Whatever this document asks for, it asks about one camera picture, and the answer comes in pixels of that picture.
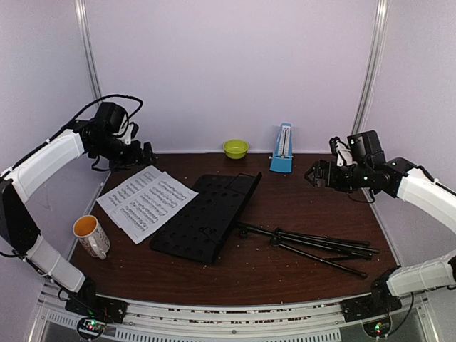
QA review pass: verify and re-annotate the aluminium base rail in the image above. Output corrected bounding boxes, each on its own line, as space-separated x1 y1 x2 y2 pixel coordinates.
30 281 437 342

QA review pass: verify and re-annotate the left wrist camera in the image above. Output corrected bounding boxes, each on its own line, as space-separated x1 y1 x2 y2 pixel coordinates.
118 123 139 145

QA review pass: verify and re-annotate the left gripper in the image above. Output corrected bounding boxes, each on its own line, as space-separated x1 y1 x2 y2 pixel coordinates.
92 133 157 172

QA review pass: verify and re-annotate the blue metronome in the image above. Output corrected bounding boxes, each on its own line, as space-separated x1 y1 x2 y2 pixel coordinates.
269 123 293 174

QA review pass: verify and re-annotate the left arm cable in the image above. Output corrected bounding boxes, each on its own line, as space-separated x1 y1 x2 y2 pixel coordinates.
46 93 144 143

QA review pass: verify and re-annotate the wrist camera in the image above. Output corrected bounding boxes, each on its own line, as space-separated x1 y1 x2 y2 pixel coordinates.
118 123 139 145
329 136 356 167

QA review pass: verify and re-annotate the sheet music page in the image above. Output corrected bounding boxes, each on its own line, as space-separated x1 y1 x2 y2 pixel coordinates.
109 172 198 244
96 166 162 224

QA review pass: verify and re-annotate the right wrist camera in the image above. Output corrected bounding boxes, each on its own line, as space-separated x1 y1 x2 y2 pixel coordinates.
329 136 356 167

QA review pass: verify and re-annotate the right aluminium corner post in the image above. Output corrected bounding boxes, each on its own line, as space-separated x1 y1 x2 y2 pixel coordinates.
351 0 390 134

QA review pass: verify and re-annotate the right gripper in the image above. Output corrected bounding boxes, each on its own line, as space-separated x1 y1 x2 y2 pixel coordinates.
304 160 371 193

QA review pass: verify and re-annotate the white patterned mug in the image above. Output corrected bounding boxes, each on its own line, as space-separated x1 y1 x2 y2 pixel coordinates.
73 215 110 260

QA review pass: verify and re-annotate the aluminium corner post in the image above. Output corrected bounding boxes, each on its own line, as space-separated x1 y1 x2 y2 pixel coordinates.
351 0 390 134
74 0 102 98

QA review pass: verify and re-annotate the left aluminium corner post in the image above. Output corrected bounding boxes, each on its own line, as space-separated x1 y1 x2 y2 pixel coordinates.
74 0 102 98

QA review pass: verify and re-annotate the black music stand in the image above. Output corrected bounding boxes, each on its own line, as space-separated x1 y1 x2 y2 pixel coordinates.
149 173 380 279

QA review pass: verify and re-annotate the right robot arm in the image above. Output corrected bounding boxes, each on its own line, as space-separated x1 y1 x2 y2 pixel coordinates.
304 157 455 315

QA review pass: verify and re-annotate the green bowl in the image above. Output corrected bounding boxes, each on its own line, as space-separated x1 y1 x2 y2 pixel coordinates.
223 139 249 160

